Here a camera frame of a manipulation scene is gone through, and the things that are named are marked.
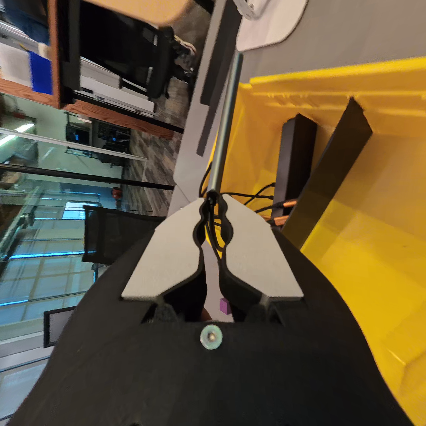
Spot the blue board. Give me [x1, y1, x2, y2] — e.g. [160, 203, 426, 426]
[29, 50, 54, 96]

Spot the black mesh chair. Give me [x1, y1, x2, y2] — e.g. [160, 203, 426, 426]
[82, 204, 167, 265]

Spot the dark grey usb hub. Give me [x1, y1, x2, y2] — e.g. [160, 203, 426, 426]
[207, 51, 244, 202]

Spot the black wall monitor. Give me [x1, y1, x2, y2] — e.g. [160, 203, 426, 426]
[43, 306, 78, 349]

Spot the wooden desk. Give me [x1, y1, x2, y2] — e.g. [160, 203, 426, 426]
[0, 0, 185, 140]

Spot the black table strip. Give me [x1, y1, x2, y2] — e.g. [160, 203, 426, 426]
[196, 0, 242, 158]

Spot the black cable with copper plug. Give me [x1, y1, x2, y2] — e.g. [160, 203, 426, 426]
[221, 191, 298, 209]
[254, 205, 291, 227]

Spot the yellow plastic bin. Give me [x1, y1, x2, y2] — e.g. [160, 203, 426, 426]
[203, 57, 426, 426]

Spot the white table pad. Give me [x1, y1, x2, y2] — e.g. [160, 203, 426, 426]
[236, 0, 310, 53]

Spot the flat black slab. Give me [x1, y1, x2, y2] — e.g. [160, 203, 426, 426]
[281, 97, 373, 250]

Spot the long black box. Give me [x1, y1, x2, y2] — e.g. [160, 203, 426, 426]
[280, 114, 318, 215]

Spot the black office chair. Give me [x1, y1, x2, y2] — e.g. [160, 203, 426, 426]
[119, 25, 197, 101]

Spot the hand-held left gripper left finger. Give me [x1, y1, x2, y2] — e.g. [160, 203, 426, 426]
[121, 197, 209, 306]

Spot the white mount bracket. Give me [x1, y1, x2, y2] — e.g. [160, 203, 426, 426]
[232, 0, 267, 20]

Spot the thin black cable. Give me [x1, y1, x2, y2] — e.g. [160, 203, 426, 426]
[199, 162, 223, 263]

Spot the black equipment rack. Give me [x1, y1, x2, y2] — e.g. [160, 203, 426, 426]
[65, 113, 132, 167]

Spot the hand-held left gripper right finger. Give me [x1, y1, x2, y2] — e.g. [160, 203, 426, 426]
[217, 194, 305, 308]

